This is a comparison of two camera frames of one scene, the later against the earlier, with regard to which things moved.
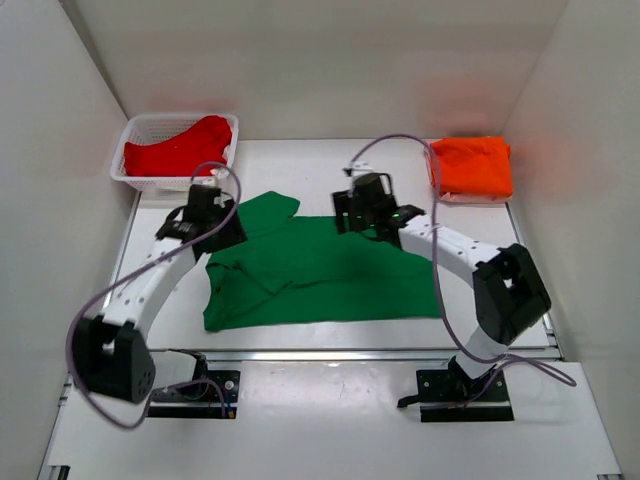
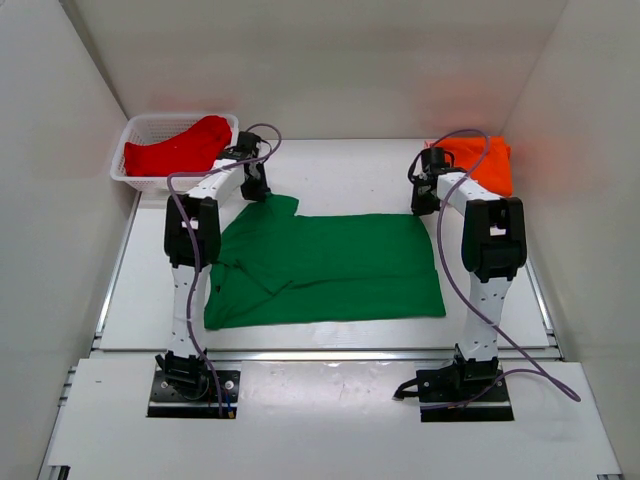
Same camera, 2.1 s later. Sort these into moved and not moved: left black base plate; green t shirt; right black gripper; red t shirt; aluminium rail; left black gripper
Moved: left black gripper; right black gripper
Not moved: left black base plate; aluminium rail; red t shirt; green t shirt
